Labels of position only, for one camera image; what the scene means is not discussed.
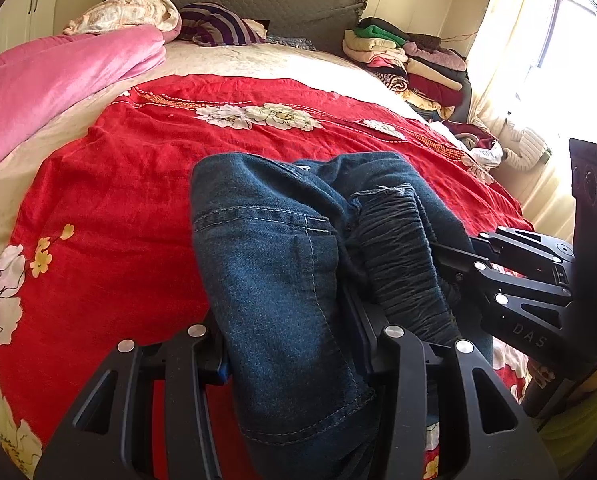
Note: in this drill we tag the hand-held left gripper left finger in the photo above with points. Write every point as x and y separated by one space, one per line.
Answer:
213 355

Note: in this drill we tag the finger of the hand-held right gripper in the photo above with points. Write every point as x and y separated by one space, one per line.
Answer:
518 247
453 260

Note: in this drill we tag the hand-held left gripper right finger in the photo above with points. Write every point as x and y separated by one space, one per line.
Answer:
373 345

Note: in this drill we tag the blue denim pants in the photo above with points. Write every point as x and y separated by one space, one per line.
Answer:
278 270

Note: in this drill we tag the person's right forearm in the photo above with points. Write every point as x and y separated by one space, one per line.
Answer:
588 420

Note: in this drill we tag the dark red and white garment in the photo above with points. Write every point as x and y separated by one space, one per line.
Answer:
478 147

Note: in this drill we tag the stack of folded clothes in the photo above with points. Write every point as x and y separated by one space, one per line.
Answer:
428 75

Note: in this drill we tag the cream curtain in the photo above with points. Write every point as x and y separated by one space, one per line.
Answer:
498 60

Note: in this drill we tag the red floral blanket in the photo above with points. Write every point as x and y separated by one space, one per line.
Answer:
128 185

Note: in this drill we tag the window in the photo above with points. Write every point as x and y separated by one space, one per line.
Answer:
578 50

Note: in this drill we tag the blue patterned cloth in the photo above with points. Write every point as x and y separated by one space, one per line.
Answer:
288 43

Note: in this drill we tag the grey quilted headboard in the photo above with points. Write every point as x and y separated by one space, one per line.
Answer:
298 5

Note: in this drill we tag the pink blanket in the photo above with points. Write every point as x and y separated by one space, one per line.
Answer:
53 80

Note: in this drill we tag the purple striped pillow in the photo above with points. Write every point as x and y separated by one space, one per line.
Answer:
218 22

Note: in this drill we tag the cream floral quilt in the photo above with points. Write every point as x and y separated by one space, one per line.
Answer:
123 12

